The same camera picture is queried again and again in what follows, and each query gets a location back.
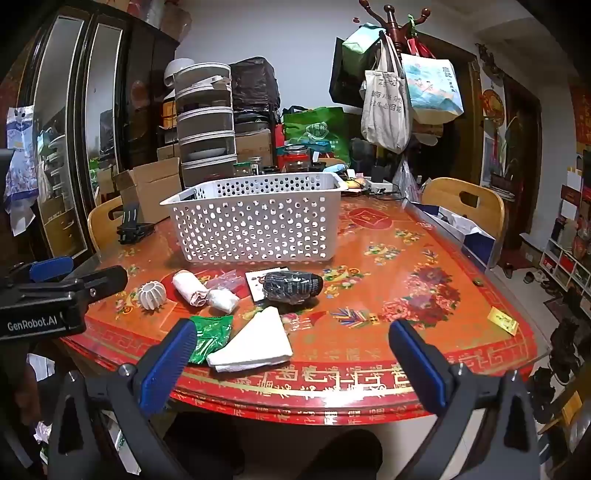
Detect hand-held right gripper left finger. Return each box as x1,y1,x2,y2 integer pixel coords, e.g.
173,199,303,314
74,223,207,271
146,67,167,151
48,318,199,480

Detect round red door ornament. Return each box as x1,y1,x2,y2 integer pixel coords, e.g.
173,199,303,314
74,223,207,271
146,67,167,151
480,89,506,125

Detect glass jar with red lid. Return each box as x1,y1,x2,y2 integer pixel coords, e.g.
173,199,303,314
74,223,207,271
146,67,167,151
283,145,309,174

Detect white printed tote bag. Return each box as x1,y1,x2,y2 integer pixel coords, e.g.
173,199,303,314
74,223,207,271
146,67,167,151
400,53,465,125

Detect green tote bag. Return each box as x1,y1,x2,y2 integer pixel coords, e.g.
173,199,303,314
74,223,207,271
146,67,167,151
283,107,352,169

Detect clear plastic bag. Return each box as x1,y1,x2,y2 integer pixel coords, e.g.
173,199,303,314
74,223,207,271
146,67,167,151
392,154,421,201

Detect dark mirrored wardrobe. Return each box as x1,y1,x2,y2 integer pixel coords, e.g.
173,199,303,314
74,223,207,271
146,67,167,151
14,9,181,259

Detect clear packet with red contents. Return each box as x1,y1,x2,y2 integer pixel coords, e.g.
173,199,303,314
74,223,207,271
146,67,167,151
203,271,247,296

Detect white bowl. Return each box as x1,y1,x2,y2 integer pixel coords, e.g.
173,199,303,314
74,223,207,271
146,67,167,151
164,58,195,88

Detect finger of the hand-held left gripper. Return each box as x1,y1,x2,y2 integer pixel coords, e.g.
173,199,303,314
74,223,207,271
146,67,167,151
69,265,129,305
0,256,76,291

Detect stacked grey storage trays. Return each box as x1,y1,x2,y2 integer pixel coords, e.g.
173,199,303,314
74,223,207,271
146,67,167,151
173,62,238,188

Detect black plastic wrapped bundle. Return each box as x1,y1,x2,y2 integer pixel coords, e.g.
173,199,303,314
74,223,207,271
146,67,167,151
229,56,281,114

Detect green plastic bag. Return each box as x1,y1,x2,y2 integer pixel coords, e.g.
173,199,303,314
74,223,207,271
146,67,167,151
187,315,234,365

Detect open cardboard box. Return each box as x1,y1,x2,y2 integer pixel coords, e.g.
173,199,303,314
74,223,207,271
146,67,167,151
113,158,183,224

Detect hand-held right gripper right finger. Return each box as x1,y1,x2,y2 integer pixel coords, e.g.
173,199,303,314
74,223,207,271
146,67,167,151
388,319,541,480

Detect white shoe shelf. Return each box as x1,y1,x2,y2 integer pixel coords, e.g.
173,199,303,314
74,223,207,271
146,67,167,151
538,237,591,291

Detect blue and white box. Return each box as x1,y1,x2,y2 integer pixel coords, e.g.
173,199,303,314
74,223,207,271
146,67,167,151
411,200,497,271

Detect yellow card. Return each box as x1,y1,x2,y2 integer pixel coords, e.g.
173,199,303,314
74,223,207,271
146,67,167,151
488,308,520,335

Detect wooden chair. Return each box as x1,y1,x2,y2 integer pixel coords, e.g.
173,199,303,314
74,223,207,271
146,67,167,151
421,178,505,241
88,196,125,254

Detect blue and white printed bag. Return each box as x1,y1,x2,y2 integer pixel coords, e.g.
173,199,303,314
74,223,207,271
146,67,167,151
4,105,40,236

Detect black bag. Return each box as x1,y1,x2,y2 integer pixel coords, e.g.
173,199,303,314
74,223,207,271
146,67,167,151
329,38,365,108

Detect closed cardboard box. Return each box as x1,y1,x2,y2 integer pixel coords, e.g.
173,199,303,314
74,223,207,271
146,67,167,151
235,129,274,168

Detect beige canvas tote bag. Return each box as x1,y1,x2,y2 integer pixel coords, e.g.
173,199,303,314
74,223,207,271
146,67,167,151
360,34,411,154

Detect wooden coat rack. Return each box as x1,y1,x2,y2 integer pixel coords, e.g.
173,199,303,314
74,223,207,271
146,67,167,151
359,0,437,153

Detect white cloth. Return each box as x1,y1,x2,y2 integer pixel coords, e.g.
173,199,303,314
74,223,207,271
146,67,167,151
206,306,294,374
172,270,209,306
207,288,241,312

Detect white perforated plastic basket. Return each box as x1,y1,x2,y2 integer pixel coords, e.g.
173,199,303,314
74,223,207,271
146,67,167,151
159,173,348,265

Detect white ribbed ball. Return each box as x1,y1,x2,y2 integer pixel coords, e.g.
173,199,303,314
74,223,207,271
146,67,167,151
137,281,167,310

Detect black socks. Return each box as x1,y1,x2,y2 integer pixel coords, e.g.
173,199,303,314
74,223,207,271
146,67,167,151
245,267,324,308

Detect green paper bag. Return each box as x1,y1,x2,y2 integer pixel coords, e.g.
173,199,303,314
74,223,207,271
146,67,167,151
342,23,386,56

